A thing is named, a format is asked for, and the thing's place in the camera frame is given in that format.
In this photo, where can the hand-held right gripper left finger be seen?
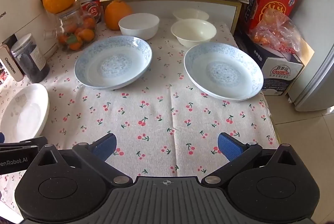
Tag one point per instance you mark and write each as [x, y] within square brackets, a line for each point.
[105, 147]

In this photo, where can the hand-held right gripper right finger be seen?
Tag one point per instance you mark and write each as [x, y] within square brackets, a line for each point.
[229, 147]

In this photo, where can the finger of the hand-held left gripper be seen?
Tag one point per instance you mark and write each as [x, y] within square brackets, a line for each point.
[26, 142]

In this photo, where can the white plate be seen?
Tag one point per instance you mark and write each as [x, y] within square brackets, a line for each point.
[24, 112]

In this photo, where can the blue patterned plate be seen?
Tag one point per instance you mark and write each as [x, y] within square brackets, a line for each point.
[112, 65]
[224, 72]

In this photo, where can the cream bowl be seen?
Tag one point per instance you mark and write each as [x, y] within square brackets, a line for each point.
[190, 14]
[193, 32]

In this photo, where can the white ceramic bowl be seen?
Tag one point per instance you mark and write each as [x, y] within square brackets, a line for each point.
[139, 25]

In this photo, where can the cherry print tablecloth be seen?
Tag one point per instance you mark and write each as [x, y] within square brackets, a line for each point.
[156, 109]

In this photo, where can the clear jar of dark contents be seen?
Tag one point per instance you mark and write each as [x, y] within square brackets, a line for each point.
[31, 59]

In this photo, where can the dark water carton box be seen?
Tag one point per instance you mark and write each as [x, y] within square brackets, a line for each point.
[281, 72]

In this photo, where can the glass jar of small oranges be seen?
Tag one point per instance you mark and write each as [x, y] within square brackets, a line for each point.
[75, 31]

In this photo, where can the plastic bag of oranges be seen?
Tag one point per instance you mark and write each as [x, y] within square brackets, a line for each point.
[276, 31]

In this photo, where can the white refrigerator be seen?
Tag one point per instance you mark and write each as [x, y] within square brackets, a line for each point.
[318, 57]

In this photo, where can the large orange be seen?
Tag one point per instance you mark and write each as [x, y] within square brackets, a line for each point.
[117, 15]

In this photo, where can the white air fryer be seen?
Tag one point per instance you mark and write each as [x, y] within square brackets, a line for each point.
[23, 5]

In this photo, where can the white wood-trimmed cabinet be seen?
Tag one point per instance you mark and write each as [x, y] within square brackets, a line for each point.
[167, 6]

